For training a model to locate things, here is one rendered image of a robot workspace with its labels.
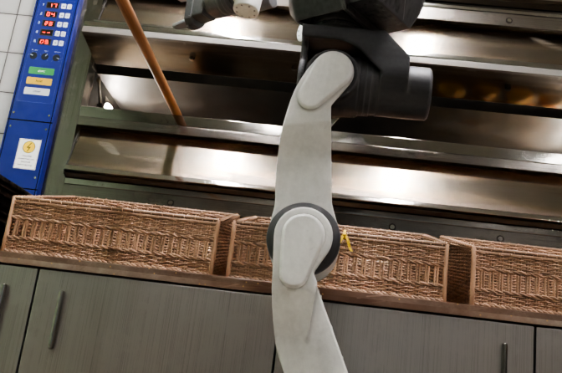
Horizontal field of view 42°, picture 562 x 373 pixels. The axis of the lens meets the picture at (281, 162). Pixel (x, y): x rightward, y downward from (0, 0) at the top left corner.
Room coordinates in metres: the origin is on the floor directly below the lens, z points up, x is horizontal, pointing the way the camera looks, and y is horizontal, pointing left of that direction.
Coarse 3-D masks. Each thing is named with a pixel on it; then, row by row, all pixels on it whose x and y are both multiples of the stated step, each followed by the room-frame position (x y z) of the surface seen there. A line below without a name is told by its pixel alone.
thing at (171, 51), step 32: (96, 32) 2.23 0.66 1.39; (128, 32) 2.22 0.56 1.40; (128, 64) 2.41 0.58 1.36; (160, 64) 2.38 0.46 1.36; (192, 64) 2.35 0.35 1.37; (224, 64) 2.32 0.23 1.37; (256, 64) 2.29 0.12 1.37; (288, 64) 2.27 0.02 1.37; (416, 64) 2.17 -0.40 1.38; (448, 64) 2.15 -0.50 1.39; (480, 64) 2.14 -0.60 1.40; (448, 96) 2.33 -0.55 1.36; (480, 96) 2.31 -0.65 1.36; (512, 96) 2.28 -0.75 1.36; (544, 96) 2.25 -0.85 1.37
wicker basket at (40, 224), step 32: (32, 224) 2.04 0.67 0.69; (64, 224) 1.88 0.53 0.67; (96, 224) 1.87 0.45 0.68; (128, 224) 1.87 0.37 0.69; (160, 224) 1.87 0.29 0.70; (192, 224) 1.86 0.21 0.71; (224, 224) 1.97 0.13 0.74; (64, 256) 1.87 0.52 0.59; (96, 256) 1.87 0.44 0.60; (128, 256) 2.29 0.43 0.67; (160, 256) 1.86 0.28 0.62; (192, 256) 1.86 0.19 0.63; (224, 256) 2.09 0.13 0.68
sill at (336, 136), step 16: (80, 112) 2.38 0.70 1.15; (96, 112) 2.38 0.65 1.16; (112, 112) 2.38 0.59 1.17; (128, 112) 2.37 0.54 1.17; (144, 112) 2.37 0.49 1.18; (208, 128) 2.35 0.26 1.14; (224, 128) 2.35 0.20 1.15; (240, 128) 2.34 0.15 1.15; (256, 128) 2.34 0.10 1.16; (272, 128) 2.34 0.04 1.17; (368, 144) 2.31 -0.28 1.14; (384, 144) 2.31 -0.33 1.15; (400, 144) 2.31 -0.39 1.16; (416, 144) 2.30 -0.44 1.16; (432, 144) 2.30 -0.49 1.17; (448, 144) 2.30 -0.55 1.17; (464, 144) 2.29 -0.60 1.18; (512, 160) 2.28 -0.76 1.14; (528, 160) 2.28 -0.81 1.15; (544, 160) 2.27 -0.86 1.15; (560, 160) 2.27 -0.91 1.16
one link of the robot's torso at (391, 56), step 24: (312, 24) 1.39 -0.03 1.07; (336, 24) 1.40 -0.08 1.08; (312, 48) 1.49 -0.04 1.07; (336, 48) 1.47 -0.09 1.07; (360, 48) 1.39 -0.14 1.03; (384, 48) 1.38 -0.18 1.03; (384, 72) 1.38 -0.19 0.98; (408, 72) 1.38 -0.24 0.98; (384, 96) 1.40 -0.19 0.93; (408, 96) 1.39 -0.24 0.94
